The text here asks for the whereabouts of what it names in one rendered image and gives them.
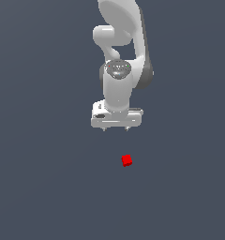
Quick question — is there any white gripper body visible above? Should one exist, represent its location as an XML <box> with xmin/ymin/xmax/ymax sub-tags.
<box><xmin>90</xmin><ymin>99</ymin><xmax>144</xmax><ymax>128</ymax></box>

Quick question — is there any red cube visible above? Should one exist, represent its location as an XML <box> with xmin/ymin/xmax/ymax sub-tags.
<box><xmin>121</xmin><ymin>154</ymin><xmax>133</xmax><ymax>168</ymax></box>

